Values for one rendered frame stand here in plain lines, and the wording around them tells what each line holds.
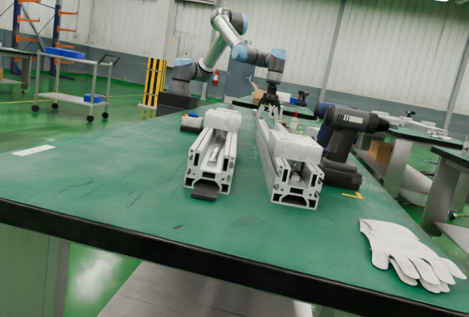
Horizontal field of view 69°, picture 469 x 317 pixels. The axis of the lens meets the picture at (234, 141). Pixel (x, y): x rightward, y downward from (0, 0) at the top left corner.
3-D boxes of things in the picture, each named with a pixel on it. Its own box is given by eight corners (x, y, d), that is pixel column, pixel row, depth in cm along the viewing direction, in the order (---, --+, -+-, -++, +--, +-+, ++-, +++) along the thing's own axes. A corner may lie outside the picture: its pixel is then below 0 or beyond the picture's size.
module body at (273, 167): (255, 137, 152) (258, 119, 151) (276, 142, 152) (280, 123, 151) (270, 202, 73) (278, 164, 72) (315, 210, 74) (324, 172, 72)
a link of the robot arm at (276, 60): (279, 50, 170) (291, 51, 163) (275, 72, 172) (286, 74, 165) (267, 47, 165) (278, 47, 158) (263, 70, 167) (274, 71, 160)
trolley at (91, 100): (31, 111, 505) (35, 41, 487) (52, 108, 559) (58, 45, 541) (98, 123, 501) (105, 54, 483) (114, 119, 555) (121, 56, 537)
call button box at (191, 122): (183, 128, 144) (185, 113, 143) (205, 132, 144) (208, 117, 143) (179, 130, 136) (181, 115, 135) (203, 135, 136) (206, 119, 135)
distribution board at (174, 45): (151, 89, 1303) (159, 27, 1261) (183, 95, 1287) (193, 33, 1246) (148, 89, 1275) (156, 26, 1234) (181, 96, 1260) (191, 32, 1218)
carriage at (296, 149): (265, 153, 95) (270, 128, 94) (304, 160, 95) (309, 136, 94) (270, 167, 79) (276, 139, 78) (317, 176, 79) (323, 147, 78)
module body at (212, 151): (212, 130, 152) (216, 111, 150) (234, 134, 152) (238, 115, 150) (183, 186, 73) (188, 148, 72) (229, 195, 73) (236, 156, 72)
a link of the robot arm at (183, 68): (168, 76, 219) (172, 54, 217) (187, 79, 227) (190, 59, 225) (176, 78, 209) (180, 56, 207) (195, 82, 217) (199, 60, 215)
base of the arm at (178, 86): (162, 91, 213) (165, 75, 212) (172, 92, 228) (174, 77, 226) (185, 96, 211) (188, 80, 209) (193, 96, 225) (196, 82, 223)
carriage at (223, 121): (206, 127, 119) (209, 108, 118) (237, 133, 119) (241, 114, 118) (201, 135, 104) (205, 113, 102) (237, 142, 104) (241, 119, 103)
